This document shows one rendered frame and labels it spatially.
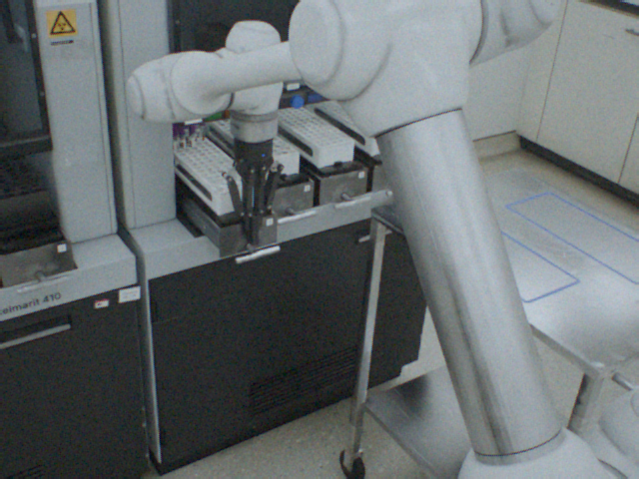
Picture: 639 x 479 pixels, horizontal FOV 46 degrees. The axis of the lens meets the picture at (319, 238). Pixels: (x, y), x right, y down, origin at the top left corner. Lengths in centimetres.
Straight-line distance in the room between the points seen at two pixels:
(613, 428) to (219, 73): 74
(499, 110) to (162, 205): 257
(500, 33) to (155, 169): 92
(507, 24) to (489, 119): 305
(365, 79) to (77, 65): 81
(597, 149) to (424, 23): 303
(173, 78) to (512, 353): 71
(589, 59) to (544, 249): 228
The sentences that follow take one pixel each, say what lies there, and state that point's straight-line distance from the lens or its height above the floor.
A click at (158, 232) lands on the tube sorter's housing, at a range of 166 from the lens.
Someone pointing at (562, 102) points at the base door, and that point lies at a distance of 388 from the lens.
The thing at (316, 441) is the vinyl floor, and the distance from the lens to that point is 219.
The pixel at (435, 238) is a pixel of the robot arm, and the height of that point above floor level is 118.
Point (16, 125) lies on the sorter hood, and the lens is 148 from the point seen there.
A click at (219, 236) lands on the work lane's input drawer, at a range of 153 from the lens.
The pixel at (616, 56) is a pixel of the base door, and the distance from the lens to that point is 367.
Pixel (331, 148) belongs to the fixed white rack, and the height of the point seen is 86.
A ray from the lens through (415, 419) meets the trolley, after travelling 189.
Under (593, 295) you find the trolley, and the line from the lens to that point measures 145.
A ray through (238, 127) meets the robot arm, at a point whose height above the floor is 103.
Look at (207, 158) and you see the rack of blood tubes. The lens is 169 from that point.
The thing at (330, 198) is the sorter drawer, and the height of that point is 75.
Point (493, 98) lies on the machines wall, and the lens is 389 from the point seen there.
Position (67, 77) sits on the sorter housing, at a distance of 149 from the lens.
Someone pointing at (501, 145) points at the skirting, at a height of 3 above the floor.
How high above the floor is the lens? 158
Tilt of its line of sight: 31 degrees down
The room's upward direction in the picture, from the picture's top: 4 degrees clockwise
